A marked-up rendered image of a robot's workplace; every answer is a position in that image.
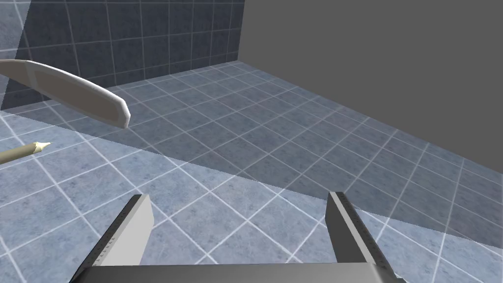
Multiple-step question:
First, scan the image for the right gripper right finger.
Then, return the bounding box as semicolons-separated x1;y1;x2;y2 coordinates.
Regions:
325;191;388;265

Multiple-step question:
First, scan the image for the beige pencil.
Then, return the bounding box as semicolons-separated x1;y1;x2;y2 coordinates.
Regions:
0;141;52;165

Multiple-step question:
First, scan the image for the pale grey knife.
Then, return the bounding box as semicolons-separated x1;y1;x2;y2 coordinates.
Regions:
0;59;131;129

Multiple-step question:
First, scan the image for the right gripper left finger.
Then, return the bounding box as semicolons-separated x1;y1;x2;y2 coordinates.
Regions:
80;194;155;267

